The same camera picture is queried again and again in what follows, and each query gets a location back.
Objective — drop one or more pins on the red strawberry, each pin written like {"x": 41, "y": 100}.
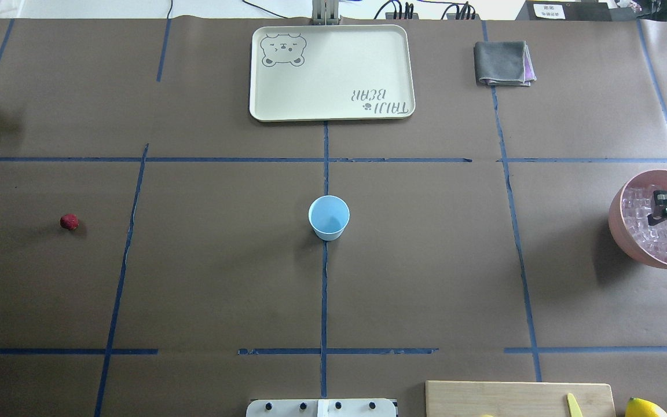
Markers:
{"x": 69, "y": 222}

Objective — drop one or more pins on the light blue plastic cup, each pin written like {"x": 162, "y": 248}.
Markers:
{"x": 328, "y": 216}

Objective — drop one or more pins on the pink bowl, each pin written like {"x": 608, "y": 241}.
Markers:
{"x": 619, "y": 231}

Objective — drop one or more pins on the lower yellow lemon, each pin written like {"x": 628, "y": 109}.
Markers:
{"x": 639, "y": 407}

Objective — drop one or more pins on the grey folded cloth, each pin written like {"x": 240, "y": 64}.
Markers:
{"x": 504, "y": 63}

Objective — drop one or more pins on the yellow plastic knife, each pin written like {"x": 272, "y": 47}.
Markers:
{"x": 573, "y": 406}

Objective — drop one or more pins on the bamboo cutting board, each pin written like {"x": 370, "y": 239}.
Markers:
{"x": 445, "y": 398}

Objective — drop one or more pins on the cream bear tray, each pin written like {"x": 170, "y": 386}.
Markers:
{"x": 330, "y": 72}

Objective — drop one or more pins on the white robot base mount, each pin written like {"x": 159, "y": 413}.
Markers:
{"x": 323, "y": 407}

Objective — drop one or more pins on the aluminium frame post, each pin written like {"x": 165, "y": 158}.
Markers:
{"x": 325, "y": 12}

